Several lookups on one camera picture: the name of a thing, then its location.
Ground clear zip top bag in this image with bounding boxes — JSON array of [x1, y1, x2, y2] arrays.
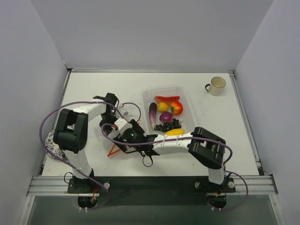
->
[[93, 125, 136, 158]]

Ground fake purple eggplant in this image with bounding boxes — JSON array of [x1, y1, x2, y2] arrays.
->
[[149, 102, 157, 130]]

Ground fake purple onion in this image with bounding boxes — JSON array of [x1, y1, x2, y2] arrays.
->
[[159, 111, 173, 123]]

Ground fake yellow orange fruit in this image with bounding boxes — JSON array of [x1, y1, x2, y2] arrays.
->
[[157, 102, 169, 113]]

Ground fake dark grapes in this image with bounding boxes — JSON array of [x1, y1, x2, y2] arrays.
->
[[154, 119, 183, 132]]

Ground fake watermelon slice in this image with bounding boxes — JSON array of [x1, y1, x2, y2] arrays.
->
[[154, 96, 180, 105]]

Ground fake orange bell pepper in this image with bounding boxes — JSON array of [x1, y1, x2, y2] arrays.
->
[[170, 101, 183, 115]]

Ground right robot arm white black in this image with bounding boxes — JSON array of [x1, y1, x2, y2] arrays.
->
[[114, 118, 226, 191]]

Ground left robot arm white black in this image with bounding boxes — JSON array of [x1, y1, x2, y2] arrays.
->
[[53, 93, 119, 193]]

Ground white plastic basket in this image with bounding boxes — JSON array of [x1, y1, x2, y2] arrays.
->
[[141, 85, 198, 136]]

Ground blue floral plate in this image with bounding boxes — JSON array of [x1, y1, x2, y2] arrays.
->
[[45, 128, 68, 162]]

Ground cream enamel mug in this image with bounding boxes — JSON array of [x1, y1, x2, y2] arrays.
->
[[204, 76, 226, 96]]

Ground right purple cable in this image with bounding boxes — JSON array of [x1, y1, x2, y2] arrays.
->
[[101, 123, 233, 165]]

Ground purple cable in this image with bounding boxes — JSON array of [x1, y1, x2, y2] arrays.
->
[[38, 101, 142, 210], [101, 123, 233, 165]]

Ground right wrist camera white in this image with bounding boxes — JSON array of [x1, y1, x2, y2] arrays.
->
[[114, 118, 132, 135]]

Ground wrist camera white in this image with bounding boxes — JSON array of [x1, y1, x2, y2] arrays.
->
[[118, 103, 128, 117], [114, 118, 132, 135]]

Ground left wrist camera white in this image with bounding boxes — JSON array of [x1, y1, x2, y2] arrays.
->
[[118, 103, 128, 117]]

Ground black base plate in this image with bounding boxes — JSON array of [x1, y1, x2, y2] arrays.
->
[[67, 176, 236, 208]]

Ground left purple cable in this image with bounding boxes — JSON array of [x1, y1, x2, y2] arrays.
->
[[38, 101, 142, 210]]

